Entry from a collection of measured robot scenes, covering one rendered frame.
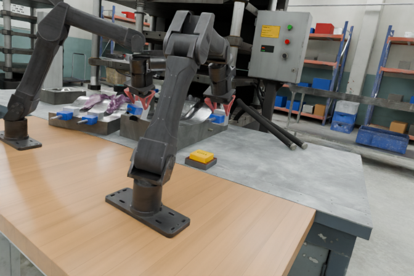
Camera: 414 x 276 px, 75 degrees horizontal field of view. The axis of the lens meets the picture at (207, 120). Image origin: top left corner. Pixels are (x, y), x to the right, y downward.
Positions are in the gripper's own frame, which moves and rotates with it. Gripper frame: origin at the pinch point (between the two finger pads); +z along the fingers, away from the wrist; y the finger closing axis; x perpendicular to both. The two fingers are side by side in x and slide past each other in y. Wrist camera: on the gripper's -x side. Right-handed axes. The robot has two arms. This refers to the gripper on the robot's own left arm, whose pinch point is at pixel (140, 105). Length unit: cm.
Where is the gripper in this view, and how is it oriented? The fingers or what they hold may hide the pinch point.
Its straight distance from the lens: 106.8
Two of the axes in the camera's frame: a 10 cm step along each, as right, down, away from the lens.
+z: -0.9, 8.0, 5.9
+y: -8.4, -3.8, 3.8
